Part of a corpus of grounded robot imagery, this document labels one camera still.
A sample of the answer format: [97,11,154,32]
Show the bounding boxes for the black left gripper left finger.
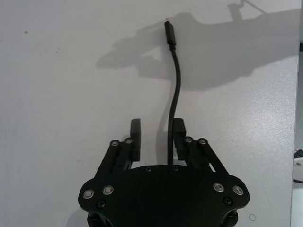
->
[94,118,142,183]

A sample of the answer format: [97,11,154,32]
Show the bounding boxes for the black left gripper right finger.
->
[173,117,232,182]

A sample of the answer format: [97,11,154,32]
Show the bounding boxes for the black cable with plug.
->
[164,21,182,166]

